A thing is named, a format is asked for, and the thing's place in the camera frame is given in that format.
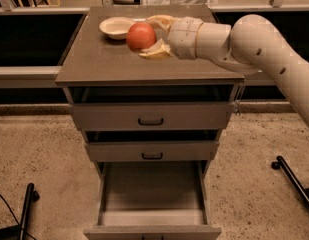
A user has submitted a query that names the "grey drawer cabinet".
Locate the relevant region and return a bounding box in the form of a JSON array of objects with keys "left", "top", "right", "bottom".
[{"left": 54, "top": 4, "right": 245, "bottom": 240}]

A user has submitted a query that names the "grey middle drawer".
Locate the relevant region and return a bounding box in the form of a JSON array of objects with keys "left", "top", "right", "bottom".
[{"left": 85, "top": 141, "right": 219, "bottom": 162}]

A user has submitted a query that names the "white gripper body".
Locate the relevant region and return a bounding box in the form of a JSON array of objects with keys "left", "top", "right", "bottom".
[{"left": 167, "top": 17, "right": 203, "bottom": 60}]

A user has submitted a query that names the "grey drawer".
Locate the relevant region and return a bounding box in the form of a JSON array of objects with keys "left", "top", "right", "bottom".
[
  {"left": 83, "top": 161, "right": 221, "bottom": 240},
  {"left": 70, "top": 102, "right": 233, "bottom": 131},
  {"left": 85, "top": 141, "right": 219, "bottom": 162}
]

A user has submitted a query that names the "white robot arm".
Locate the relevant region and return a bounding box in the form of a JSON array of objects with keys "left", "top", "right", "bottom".
[{"left": 138, "top": 14, "right": 309, "bottom": 128}]

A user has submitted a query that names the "red apple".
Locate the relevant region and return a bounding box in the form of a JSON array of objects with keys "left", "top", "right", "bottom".
[{"left": 126, "top": 22, "right": 157, "bottom": 52}]

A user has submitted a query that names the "grey bottom drawer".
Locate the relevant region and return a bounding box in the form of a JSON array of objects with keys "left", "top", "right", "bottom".
[{"left": 83, "top": 161, "right": 221, "bottom": 240}]

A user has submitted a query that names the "black cable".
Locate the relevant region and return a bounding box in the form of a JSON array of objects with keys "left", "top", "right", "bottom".
[{"left": 0, "top": 188, "right": 38, "bottom": 240}]

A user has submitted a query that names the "metal railing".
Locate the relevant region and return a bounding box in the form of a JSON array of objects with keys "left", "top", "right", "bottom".
[{"left": 0, "top": 0, "right": 309, "bottom": 89}]

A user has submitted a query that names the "black base leg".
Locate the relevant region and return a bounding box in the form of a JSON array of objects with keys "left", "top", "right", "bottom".
[
  {"left": 271, "top": 156, "right": 309, "bottom": 209},
  {"left": 0, "top": 182, "right": 41, "bottom": 240}
]

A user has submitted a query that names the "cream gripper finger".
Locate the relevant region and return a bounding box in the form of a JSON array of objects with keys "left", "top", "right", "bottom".
[
  {"left": 138, "top": 39, "right": 171, "bottom": 60},
  {"left": 145, "top": 15, "right": 176, "bottom": 34}
]

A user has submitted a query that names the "black left base leg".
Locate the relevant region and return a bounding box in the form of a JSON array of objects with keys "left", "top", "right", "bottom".
[{"left": 0, "top": 182, "right": 41, "bottom": 240}]

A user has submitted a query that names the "black right base leg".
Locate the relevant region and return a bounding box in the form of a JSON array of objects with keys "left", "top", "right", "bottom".
[{"left": 271, "top": 156, "right": 309, "bottom": 209}]

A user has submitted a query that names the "white bowl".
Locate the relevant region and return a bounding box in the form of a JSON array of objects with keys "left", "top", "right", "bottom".
[{"left": 99, "top": 17, "right": 135, "bottom": 40}]

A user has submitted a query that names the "grey top drawer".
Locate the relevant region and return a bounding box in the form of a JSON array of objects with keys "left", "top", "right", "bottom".
[{"left": 70, "top": 102, "right": 233, "bottom": 131}]

